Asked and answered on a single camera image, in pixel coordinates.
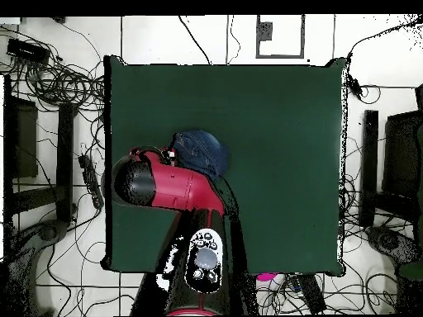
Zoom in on blue denim jeans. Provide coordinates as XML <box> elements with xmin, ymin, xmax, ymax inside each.
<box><xmin>169</xmin><ymin>129</ymin><xmax>231</xmax><ymax>182</ymax></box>

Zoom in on black flat device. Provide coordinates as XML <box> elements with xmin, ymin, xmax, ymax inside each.
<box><xmin>290</xmin><ymin>273</ymin><xmax>327</xmax><ymax>315</ymax></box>

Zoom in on black power strip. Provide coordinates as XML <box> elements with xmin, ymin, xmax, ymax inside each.
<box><xmin>78</xmin><ymin>154</ymin><xmax>105</xmax><ymax>210</ymax></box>

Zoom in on dark green table cloth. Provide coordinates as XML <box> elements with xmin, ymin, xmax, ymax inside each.
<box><xmin>100</xmin><ymin>55</ymin><xmax>348</xmax><ymax>277</ymax></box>

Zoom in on grey wheeled base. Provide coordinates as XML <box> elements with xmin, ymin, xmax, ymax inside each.
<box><xmin>0</xmin><ymin>219</ymin><xmax>70</xmax><ymax>317</ymax></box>

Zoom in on dark grey square plate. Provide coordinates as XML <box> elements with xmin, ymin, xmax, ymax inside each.
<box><xmin>257</xmin><ymin>21</ymin><xmax>274</xmax><ymax>41</ymax></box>

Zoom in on black electronics box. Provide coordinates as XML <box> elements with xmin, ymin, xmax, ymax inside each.
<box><xmin>6</xmin><ymin>37</ymin><xmax>51</xmax><ymax>65</ymax></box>

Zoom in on black upright bar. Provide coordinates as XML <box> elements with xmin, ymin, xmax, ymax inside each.
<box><xmin>359</xmin><ymin>109</ymin><xmax>380</xmax><ymax>228</ymax></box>

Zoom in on black chair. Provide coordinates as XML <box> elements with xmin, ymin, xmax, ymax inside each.
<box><xmin>382</xmin><ymin>83</ymin><xmax>423</xmax><ymax>225</ymax></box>

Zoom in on dark wheeled base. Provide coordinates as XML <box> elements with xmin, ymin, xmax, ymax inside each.
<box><xmin>364</xmin><ymin>225</ymin><xmax>421</xmax><ymax>265</ymax></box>

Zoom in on black metal frame stand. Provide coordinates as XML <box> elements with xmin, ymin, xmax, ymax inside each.
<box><xmin>2</xmin><ymin>75</ymin><xmax>78</xmax><ymax>232</ymax></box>

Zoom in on thin black cable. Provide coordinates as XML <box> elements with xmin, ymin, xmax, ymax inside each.
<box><xmin>226</xmin><ymin>14</ymin><xmax>241</xmax><ymax>65</ymax></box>
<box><xmin>178</xmin><ymin>15</ymin><xmax>212</xmax><ymax>65</ymax></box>

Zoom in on tangled black cable bundle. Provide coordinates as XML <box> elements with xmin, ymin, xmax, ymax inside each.
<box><xmin>6</xmin><ymin>26</ymin><xmax>106</xmax><ymax>115</ymax></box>

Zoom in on black cable with adapter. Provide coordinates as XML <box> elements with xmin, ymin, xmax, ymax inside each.
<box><xmin>345</xmin><ymin>19</ymin><xmax>423</xmax><ymax>103</ymax></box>

